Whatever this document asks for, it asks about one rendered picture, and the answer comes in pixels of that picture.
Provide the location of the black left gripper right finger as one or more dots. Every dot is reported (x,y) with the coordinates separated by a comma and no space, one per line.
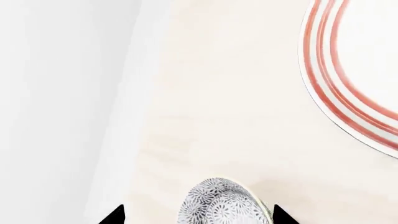
(282,216)

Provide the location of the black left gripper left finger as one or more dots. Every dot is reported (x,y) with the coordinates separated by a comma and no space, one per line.
(115,217)

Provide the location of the floral patterned bowl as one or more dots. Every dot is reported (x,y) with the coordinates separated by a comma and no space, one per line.
(221,203)

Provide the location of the white plate with red rings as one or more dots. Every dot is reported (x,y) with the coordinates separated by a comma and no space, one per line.
(357,70)

